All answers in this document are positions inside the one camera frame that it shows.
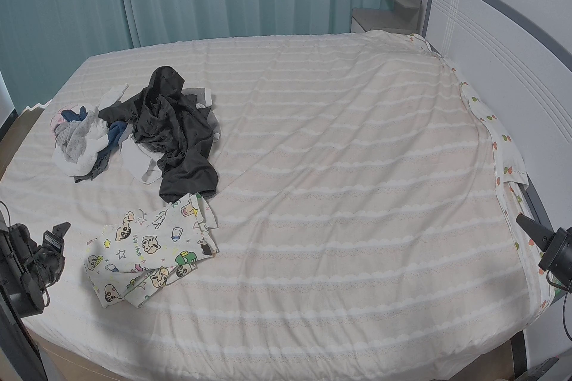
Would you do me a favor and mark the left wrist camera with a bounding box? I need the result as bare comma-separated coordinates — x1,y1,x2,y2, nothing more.
9,225,31,257

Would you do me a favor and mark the white printed pyjama top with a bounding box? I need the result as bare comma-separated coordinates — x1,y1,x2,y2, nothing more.
84,193,220,309

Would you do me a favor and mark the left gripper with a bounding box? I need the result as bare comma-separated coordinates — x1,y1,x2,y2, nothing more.
29,221,72,286

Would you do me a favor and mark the grey bedside table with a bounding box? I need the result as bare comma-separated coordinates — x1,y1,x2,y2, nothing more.
351,0,424,34

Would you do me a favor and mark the black garment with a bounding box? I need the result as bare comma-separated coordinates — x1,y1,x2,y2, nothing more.
98,66,220,204

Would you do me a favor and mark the pile of clothes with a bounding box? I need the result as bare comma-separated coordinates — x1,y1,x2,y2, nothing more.
51,85,222,185

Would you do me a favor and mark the bed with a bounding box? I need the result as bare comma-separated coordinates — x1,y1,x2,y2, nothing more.
0,0,572,381

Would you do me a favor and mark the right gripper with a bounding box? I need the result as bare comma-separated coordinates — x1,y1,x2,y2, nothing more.
516,214,572,282

